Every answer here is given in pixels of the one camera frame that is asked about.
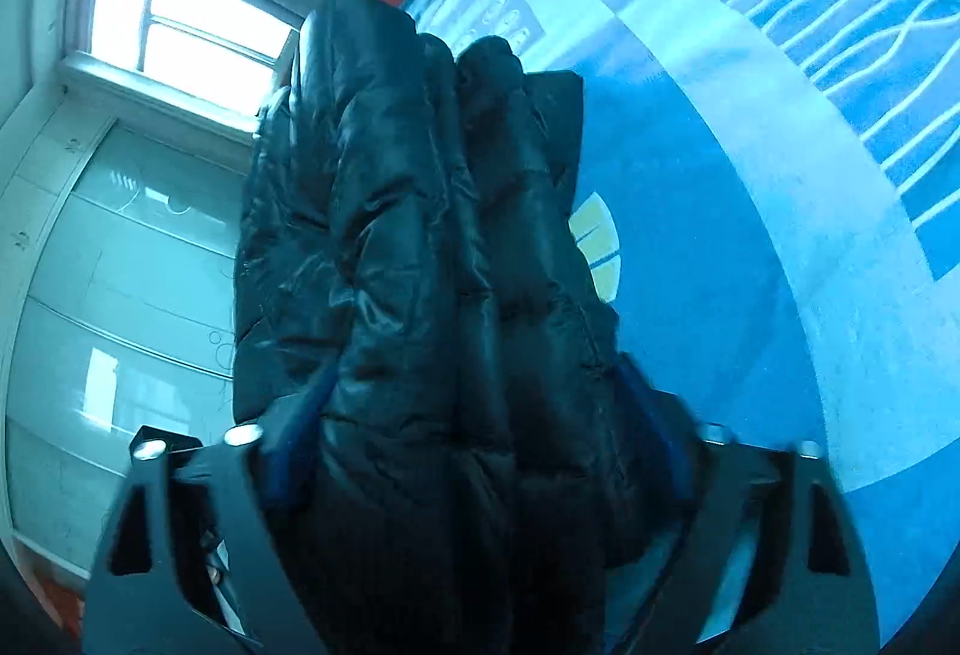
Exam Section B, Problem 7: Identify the blue patterned bed sheet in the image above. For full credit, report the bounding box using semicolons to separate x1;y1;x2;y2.
407;0;958;639

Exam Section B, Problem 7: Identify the white sliding wardrobe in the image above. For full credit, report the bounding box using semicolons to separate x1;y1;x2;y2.
2;89;241;584

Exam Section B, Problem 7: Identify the black quilted puffer jacket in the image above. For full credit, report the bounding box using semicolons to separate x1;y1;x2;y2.
233;0;664;653

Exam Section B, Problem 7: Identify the bright window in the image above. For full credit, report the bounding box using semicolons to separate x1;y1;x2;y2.
62;0;296;140

